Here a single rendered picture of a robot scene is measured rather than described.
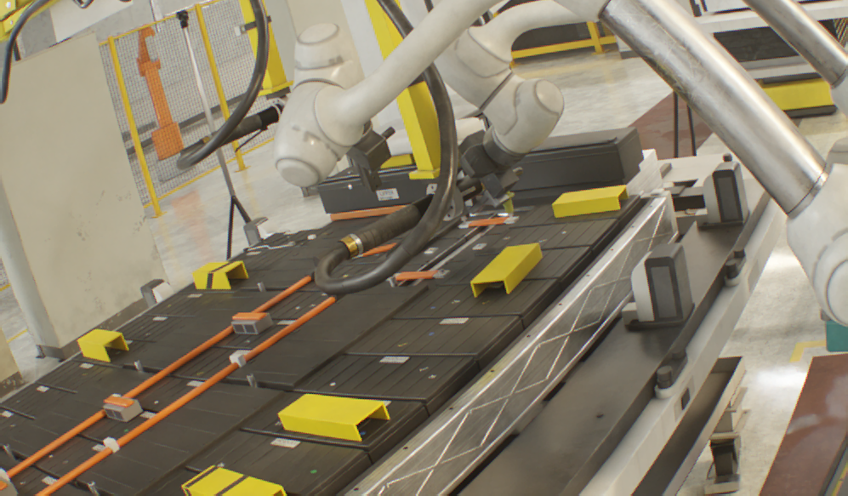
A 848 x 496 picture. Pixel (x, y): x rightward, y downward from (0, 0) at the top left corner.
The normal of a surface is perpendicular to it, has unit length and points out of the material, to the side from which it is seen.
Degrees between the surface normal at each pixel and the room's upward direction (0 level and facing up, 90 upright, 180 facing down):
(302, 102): 32
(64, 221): 90
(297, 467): 0
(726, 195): 90
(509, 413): 90
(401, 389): 0
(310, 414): 0
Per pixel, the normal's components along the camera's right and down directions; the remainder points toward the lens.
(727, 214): -0.56, 0.37
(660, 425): 0.78, -0.08
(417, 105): 0.60, 0.02
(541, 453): -0.29, -0.93
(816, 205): -0.72, -0.31
